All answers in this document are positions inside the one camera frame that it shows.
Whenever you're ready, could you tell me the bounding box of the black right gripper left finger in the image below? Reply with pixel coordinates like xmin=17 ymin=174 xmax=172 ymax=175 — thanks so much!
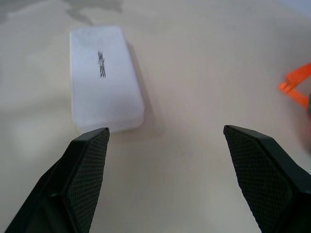
xmin=4 ymin=127 xmax=111 ymax=233

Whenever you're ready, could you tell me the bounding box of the white rectangular box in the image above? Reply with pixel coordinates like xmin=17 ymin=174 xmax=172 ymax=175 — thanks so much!
xmin=69 ymin=24 xmax=146 ymax=133

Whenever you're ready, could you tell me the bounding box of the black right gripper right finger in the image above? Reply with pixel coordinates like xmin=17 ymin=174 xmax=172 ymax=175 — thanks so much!
xmin=223 ymin=125 xmax=311 ymax=233

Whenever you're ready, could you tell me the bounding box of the green and orange backpack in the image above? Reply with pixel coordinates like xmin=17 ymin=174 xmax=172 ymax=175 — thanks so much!
xmin=276 ymin=62 xmax=311 ymax=115

